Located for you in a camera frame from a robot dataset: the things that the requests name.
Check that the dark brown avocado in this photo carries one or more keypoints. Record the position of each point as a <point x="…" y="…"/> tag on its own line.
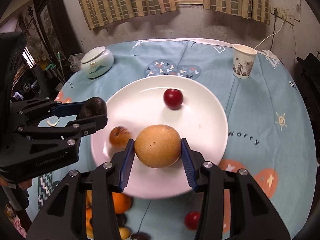
<point x="93" y="106"/>

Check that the clear plastic bag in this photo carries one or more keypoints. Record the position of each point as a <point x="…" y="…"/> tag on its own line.
<point x="75" y="61"/>

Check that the large dark purple plum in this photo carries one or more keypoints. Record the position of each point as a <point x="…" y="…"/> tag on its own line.
<point x="140" y="237"/>
<point x="122" y="220"/>

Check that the small tan speckled fruit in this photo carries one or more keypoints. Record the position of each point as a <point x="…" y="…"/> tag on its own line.
<point x="119" y="136"/>

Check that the white ceramic lidded jar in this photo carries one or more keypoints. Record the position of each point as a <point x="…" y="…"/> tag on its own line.
<point x="96" y="63"/>

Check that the round tan pear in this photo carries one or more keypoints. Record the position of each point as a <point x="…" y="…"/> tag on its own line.
<point x="157" y="145"/>

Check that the white wall socket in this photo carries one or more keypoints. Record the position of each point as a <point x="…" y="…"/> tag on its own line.
<point x="285" y="15"/>

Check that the light blue printed tablecloth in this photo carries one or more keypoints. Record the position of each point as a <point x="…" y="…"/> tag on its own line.
<point x="262" y="100"/>

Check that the dark wooden cabinet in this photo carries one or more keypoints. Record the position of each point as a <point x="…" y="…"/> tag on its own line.
<point x="52" y="17"/>

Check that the white standing fan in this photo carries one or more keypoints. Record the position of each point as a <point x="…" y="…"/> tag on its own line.
<point x="33" y="47"/>

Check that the dark red plum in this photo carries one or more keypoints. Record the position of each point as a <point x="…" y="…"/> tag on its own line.
<point x="173" y="98"/>

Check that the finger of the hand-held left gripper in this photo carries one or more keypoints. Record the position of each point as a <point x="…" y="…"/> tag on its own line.
<point x="97" y="123"/>
<point x="67" y="108"/>

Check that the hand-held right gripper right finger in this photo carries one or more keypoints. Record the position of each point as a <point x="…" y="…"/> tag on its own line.
<point x="187" y="165"/>

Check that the white plate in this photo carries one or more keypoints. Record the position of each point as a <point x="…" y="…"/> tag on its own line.
<point x="200" y="110"/>

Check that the orange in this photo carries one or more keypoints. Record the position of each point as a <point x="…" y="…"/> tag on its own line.
<point x="88" y="217"/>
<point x="122" y="202"/>

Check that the dark wooden chair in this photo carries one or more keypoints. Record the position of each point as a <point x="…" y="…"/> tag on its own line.
<point x="308" y="72"/>

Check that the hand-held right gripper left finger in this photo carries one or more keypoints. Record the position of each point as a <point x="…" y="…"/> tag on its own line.
<point x="126" y="165"/>

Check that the printed paper cup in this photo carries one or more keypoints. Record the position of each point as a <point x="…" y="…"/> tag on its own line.
<point x="243" y="62"/>

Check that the small yellow orange fruit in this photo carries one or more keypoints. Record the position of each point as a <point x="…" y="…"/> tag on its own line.
<point x="125" y="233"/>

